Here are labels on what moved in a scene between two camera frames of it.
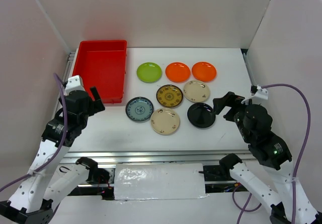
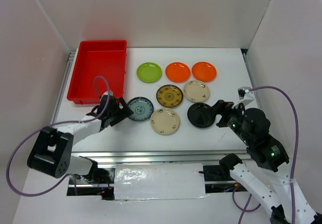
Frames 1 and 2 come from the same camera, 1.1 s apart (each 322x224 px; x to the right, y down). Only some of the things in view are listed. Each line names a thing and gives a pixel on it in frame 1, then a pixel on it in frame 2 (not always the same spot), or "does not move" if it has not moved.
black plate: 201,115 does not move
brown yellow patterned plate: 169,95 does not move
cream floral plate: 164,121 does not move
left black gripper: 98,105 -> 124,113
